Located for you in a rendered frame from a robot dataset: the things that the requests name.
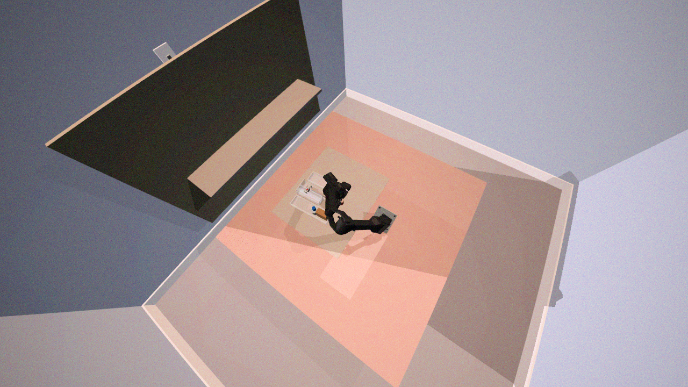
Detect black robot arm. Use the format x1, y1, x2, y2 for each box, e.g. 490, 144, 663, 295
323, 172, 392, 235

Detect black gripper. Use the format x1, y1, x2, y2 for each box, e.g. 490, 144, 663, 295
335, 182, 351, 209

